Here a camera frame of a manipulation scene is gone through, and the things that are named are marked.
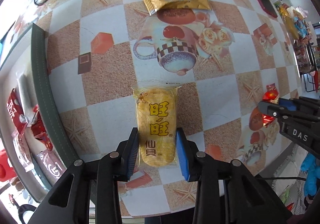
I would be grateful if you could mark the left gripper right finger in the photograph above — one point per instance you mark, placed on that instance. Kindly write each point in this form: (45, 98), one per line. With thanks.
(197, 166)

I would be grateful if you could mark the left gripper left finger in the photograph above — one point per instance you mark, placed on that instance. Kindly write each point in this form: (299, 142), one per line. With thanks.
(117, 166)

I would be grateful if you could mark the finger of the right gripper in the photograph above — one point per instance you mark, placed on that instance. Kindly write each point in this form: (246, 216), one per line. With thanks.
(302, 104)
(272, 109)

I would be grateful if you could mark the yellow rice cracker pack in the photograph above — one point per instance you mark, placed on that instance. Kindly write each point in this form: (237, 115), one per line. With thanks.
(156, 114)

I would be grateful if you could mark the long red snack bar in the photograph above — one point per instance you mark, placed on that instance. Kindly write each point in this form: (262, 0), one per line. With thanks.
(16, 113)

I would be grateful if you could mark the clear dark stick snack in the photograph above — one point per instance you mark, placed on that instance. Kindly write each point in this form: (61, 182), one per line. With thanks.
(24, 96)

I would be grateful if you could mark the long gold snack bar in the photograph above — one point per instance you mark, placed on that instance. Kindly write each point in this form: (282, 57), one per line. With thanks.
(153, 6)

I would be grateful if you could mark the small red candy pack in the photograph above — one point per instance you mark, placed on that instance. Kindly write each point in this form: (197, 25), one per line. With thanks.
(38, 129)

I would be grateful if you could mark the small pink cranberry snack pack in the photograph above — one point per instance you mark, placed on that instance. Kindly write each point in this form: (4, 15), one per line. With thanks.
(22, 151)

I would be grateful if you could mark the blue gloved hand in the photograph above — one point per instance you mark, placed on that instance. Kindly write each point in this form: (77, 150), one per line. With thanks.
(310, 166)

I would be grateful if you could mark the pink small candy pack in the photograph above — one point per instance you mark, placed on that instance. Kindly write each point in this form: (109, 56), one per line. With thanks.
(52, 163)

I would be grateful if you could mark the green rimmed white tray box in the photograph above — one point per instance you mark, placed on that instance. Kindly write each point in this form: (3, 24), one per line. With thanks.
(26, 54)

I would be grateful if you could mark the red plastic stool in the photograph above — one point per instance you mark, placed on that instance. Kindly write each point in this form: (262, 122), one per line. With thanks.
(7, 171)

